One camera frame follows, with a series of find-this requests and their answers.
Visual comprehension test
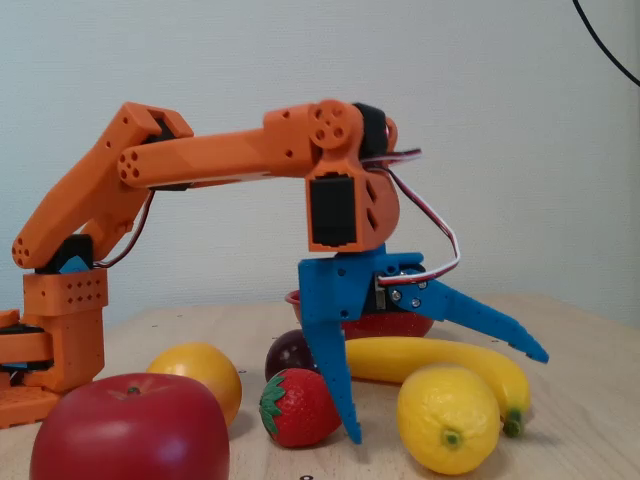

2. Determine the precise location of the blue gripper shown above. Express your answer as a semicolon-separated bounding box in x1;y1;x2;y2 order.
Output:
298;244;550;445

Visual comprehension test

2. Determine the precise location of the yellow lemon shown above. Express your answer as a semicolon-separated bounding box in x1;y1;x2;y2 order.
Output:
396;363;502;476

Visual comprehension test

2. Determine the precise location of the orange robot base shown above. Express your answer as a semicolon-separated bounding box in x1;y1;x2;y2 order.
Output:
0;308;64;431

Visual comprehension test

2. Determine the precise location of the red speckled bowl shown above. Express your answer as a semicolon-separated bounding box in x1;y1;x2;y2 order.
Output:
284;289;435;339

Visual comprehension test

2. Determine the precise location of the yellow banana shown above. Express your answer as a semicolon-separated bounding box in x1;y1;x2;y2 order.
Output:
344;336;532;439

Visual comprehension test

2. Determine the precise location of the dark purple plum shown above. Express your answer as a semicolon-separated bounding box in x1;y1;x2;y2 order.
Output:
264;328;321;384

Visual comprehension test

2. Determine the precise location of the red strawberry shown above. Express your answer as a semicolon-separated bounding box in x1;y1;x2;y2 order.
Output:
258;368;346;449

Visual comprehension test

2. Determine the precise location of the orange fruit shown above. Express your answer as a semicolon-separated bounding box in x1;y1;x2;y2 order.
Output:
146;342;243;429

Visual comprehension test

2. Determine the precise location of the red apple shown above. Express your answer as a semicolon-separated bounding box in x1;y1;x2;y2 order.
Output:
29;372;231;480

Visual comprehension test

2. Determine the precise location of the white red black gripper cable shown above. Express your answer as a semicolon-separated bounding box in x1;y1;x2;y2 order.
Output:
362;147;462;291

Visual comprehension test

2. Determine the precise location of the black red shoulder cable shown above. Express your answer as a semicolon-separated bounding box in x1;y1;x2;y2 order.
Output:
93;188;157;269

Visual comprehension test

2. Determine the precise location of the black hanging cable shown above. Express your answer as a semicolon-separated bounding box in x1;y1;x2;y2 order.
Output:
571;0;640;87

